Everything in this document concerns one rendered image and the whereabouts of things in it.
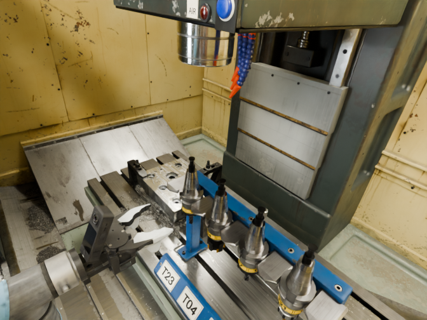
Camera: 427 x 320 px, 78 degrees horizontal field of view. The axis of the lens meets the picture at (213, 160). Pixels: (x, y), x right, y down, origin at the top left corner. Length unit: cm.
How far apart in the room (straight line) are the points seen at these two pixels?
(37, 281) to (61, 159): 119
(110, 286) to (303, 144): 93
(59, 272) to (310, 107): 94
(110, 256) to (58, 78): 125
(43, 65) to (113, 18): 45
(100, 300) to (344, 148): 105
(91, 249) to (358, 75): 95
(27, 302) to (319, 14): 75
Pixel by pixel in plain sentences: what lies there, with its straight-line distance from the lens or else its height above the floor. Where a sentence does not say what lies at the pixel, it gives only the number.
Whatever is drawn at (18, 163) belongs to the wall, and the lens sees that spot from 186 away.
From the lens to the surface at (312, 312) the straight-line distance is 55.
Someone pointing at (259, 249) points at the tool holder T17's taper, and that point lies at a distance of 57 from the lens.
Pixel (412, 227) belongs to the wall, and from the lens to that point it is 160.
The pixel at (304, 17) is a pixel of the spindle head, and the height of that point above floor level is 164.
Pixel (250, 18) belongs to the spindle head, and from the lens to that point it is 44.
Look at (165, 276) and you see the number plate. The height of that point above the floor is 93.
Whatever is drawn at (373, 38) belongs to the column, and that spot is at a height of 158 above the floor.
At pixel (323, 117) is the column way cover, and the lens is 109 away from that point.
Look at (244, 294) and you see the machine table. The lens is 90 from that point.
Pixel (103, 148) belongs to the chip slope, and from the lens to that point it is 179.
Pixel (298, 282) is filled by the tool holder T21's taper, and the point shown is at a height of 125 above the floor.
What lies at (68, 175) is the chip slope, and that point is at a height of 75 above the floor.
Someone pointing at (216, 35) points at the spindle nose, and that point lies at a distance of 74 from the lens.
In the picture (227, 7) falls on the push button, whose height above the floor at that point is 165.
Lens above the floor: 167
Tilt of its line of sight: 32 degrees down
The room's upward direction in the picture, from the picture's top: 4 degrees clockwise
